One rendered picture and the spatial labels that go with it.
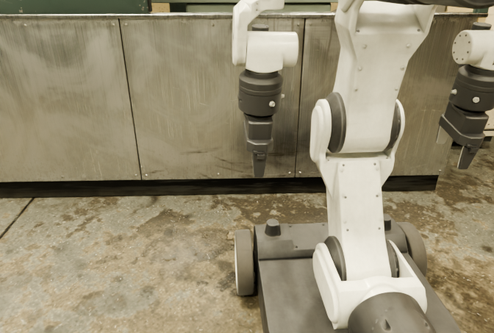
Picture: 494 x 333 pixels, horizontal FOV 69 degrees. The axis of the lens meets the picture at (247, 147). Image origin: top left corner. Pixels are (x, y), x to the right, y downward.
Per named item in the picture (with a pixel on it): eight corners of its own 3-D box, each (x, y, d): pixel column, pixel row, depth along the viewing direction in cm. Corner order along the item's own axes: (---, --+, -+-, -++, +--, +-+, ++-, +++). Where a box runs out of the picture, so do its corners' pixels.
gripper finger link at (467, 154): (454, 167, 81) (463, 144, 78) (468, 167, 81) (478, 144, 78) (457, 171, 80) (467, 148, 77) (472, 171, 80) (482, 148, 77)
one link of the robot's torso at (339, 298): (421, 334, 78) (435, 289, 72) (331, 341, 77) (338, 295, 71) (381, 266, 97) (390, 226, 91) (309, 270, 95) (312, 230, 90)
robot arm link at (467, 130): (495, 148, 77) (518, 97, 71) (450, 148, 77) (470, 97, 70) (464, 119, 88) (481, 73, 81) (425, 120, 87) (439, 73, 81)
